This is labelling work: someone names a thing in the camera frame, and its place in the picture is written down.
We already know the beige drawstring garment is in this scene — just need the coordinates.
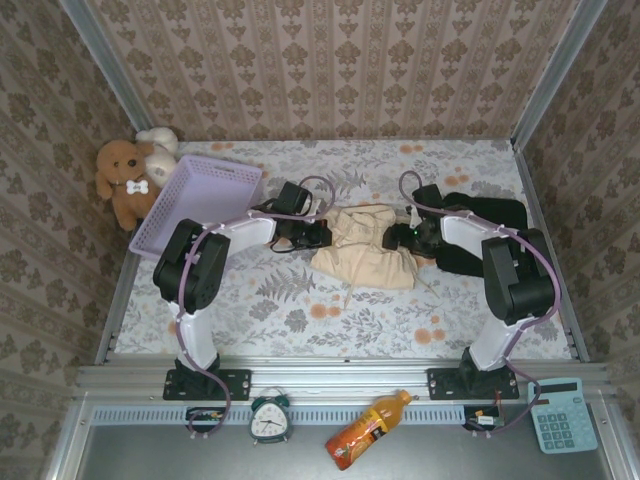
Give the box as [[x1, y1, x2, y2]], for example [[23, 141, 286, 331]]
[[309, 203, 442, 311]]

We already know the black t-shirt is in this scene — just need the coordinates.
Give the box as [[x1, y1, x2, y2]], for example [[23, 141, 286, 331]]
[[434, 192, 529, 276]]

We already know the purple plastic laundry basket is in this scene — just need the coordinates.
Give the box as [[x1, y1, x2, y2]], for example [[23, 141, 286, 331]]
[[128, 153, 266, 260]]

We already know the floral print tablecloth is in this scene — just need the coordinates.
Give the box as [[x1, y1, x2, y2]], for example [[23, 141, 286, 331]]
[[114, 139, 574, 361]]

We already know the white plush toy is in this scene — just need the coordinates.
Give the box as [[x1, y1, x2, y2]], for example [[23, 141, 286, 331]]
[[135, 126, 180, 186]]

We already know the brown plush dog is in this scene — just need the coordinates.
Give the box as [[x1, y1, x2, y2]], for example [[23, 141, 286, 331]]
[[94, 139, 164, 232]]

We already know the green twin-bell alarm clock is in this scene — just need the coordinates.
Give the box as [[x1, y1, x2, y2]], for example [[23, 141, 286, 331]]
[[248, 387, 292, 447]]

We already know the small electronics board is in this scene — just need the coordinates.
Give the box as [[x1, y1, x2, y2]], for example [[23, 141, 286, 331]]
[[187, 407, 226, 426], [464, 404, 506, 431]]

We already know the orange juice bottle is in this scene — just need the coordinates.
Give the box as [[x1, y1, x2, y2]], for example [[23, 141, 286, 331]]
[[324, 389, 414, 471]]

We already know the light blue calculator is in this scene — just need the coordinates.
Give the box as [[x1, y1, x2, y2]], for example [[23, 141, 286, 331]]
[[525, 376, 599, 454]]

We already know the grey metal shelf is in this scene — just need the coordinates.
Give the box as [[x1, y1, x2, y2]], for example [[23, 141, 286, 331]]
[[47, 399, 636, 480]]

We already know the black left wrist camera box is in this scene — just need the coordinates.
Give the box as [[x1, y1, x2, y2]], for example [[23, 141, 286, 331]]
[[277, 181, 314, 214]]

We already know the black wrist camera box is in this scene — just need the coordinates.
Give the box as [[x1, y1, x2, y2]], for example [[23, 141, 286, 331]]
[[410, 183, 444, 216], [277, 181, 314, 214]]

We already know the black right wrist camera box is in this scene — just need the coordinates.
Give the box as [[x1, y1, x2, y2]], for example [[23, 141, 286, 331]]
[[410, 183, 444, 216]]

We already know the aluminium front rail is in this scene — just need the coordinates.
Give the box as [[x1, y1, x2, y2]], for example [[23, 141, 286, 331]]
[[74, 357, 611, 401]]

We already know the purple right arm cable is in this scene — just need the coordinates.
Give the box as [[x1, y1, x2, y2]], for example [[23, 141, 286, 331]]
[[398, 170, 560, 439]]

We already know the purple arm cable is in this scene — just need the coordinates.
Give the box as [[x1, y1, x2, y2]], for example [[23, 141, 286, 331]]
[[398, 170, 560, 439], [174, 174, 337, 442]]

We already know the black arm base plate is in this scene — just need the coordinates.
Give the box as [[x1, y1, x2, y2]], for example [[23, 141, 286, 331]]
[[163, 368, 252, 401], [426, 367, 520, 400]]

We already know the slotted grey cable duct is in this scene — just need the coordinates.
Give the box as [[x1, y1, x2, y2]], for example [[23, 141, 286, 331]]
[[89, 405, 501, 426]]

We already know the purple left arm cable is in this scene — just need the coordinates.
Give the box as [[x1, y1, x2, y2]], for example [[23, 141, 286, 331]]
[[174, 174, 337, 442]]

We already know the aluminium side rail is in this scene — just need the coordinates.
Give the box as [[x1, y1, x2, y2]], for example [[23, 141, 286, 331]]
[[94, 252, 141, 365], [514, 144, 591, 362]]

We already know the aluminium frame post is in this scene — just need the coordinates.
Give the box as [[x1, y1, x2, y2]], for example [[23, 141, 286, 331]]
[[512, 0, 609, 147], [59, 0, 154, 132]]

